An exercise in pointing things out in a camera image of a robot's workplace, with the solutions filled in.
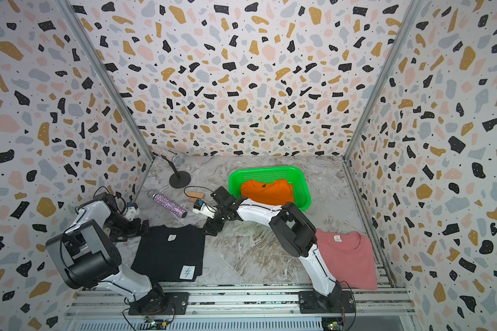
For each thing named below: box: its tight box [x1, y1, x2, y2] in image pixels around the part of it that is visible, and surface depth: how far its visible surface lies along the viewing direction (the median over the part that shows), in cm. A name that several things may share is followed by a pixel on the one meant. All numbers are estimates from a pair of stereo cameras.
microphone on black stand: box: [151, 146, 192, 189], surface depth 111 cm
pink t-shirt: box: [315, 229, 379, 291], surface depth 87 cm
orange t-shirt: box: [240, 179, 295, 206], surface depth 108 cm
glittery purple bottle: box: [147, 189, 188, 218], surface depth 99 cm
